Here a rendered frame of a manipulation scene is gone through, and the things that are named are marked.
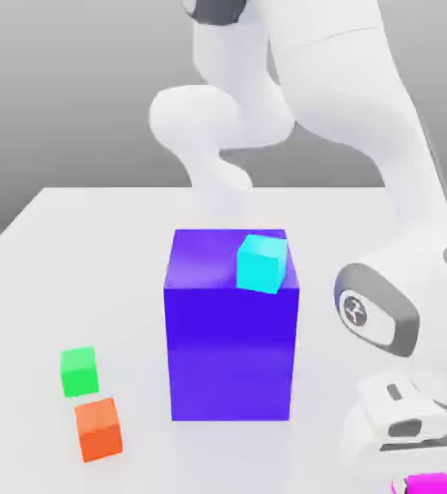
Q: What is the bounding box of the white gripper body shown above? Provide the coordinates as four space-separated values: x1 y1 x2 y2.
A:
339 418 447 494

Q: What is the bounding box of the small magenta cube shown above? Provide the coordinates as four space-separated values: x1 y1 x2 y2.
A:
390 471 447 494

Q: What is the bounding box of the small cyan cube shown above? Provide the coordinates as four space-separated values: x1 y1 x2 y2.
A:
236 233 289 295

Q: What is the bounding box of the small orange cube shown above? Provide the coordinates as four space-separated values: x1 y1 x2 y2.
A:
73 396 125 464

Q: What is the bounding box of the small green cube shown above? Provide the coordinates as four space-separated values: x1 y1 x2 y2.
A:
59 345 100 398

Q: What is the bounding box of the large purple box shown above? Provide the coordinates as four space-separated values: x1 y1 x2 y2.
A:
162 228 300 423

